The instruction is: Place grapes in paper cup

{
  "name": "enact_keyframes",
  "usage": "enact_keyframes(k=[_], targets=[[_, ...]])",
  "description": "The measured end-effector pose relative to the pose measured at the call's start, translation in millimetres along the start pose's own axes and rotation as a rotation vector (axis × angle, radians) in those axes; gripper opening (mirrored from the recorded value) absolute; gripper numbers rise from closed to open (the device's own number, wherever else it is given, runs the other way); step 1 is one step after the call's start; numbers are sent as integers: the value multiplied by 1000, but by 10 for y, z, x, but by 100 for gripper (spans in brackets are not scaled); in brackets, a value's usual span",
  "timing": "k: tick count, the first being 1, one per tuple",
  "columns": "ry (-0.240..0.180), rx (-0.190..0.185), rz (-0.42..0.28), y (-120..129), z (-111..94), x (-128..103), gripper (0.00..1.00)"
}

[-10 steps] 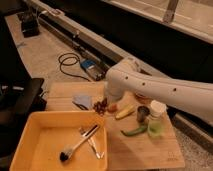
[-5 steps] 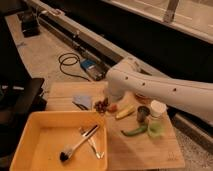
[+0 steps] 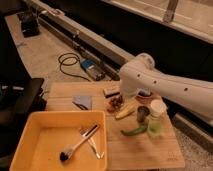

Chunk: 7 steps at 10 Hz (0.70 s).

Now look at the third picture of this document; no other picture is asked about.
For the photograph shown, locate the dark grape bunch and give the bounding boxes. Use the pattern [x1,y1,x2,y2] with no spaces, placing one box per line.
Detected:
[107,95,124,113]

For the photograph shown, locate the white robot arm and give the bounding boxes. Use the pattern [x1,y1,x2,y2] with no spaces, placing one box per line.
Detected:
[119,53,213,120]

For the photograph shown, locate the metal cup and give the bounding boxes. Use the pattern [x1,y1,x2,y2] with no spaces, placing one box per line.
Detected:
[137,106,150,122]

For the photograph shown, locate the green translucent cup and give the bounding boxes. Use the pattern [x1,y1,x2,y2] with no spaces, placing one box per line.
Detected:
[147,120,163,138]

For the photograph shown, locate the blue electronic device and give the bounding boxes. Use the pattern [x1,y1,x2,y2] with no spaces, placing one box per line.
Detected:
[80,59,105,81]

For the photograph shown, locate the blue cloth piece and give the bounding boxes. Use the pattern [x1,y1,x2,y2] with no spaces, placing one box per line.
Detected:
[73,95,92,110]

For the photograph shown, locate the yellow banana toy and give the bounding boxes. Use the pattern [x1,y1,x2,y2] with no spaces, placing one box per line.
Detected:
[115,103,135,119]

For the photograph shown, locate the brown bowl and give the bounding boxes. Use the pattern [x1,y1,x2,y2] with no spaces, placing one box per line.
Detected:
[135,93,161,104]

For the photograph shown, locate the green chili pepper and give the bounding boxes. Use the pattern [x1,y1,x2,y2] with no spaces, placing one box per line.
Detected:
[120,125,148,136]

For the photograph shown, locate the wooden board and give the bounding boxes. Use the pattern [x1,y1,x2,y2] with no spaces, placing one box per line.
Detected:
[46,81,185,171]

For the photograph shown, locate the yellow plastic tray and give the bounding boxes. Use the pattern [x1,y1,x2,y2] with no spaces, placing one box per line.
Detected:
[9,111,107,171]

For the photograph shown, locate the black bristle brush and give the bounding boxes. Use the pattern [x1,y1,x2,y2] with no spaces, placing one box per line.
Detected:
[59,124,99,162]

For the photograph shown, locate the black chair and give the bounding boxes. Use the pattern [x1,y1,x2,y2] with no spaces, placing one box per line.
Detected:
[0,78,46,158]

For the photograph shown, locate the black box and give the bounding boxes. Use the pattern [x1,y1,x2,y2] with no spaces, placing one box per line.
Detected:
[21,13,39,37]

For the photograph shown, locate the metal rail beam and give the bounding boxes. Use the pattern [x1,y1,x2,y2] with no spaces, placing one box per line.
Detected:
[26,0,213,139]

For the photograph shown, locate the black cable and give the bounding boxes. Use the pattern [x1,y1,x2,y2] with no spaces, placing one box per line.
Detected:
[57,52,92,82]

